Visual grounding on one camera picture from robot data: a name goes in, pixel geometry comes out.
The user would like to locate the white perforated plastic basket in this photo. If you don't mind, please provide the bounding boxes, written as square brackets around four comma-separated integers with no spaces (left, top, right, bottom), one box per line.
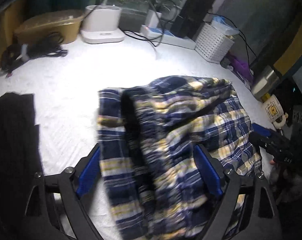
[195,23,234,64]

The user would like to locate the blue yellow plaid pants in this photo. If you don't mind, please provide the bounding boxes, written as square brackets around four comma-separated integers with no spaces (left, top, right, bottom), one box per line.
[97,76,262,239]

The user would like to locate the brown oval lidded box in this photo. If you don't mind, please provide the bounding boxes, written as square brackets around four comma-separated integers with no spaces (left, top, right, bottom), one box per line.
[14,10,84,44]

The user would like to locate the coiled black cable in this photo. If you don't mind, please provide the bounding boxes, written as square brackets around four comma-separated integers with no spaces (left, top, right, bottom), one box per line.
[0,33,69,75]

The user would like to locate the stainless steel tumbler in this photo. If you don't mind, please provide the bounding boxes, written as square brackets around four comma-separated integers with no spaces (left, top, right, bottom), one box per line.
[250,65,282,101]

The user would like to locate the white desk lamp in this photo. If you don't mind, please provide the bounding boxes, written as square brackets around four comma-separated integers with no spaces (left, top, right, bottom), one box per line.
[80,0,125,44]

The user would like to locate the black folded garment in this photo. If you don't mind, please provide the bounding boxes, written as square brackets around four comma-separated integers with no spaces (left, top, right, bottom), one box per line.
[0,93,43,239]

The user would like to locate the cardboard box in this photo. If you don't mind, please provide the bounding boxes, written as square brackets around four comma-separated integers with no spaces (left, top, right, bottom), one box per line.
[0,0,25,61]

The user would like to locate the blue plastic bag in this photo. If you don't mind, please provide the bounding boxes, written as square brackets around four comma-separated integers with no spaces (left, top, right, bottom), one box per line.
[211,16,240,36]

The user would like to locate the white power strip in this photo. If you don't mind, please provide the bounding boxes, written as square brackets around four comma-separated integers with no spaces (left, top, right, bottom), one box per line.
[140,25,196,50]

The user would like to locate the white charger block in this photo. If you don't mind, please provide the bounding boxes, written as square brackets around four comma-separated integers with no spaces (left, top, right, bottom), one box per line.
[144,10,162,28]

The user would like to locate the white bear cartoon mug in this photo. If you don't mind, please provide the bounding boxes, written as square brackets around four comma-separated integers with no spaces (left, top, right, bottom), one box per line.
[263,95,288,129]

